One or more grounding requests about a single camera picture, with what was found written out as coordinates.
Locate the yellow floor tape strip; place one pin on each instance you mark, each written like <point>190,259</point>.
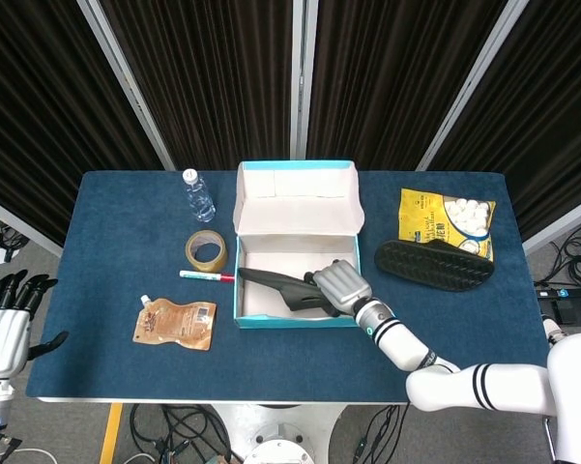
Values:
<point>110,435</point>

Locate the yellow marshmallow bag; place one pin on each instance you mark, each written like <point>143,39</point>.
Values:
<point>425,217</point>

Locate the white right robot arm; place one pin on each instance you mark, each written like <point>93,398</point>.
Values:
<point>464,394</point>

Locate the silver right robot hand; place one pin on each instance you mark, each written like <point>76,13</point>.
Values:
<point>340,287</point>

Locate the clear plastic water bottle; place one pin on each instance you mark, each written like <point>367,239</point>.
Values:
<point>200,200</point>

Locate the black rubber slipper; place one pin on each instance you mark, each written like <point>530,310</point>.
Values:
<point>295,292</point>
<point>430,266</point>

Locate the teal shoe box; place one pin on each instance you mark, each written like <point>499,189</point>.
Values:
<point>295,212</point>

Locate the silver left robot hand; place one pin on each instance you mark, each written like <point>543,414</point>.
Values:
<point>2,338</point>

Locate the white marker with red cap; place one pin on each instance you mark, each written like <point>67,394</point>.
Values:
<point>203,275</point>

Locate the dark pleated partition panel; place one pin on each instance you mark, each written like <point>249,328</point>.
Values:
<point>396,82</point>
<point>38,121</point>
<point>212,82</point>
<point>546,121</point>

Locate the orange spouted drink pouch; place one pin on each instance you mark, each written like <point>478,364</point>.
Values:
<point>174,324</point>

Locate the yellowish packing tape roll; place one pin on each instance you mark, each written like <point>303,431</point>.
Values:
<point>220,258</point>

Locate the dark blue table top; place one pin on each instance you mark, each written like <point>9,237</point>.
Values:
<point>295,372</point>

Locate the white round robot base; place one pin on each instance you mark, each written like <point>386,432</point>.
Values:
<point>280,430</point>

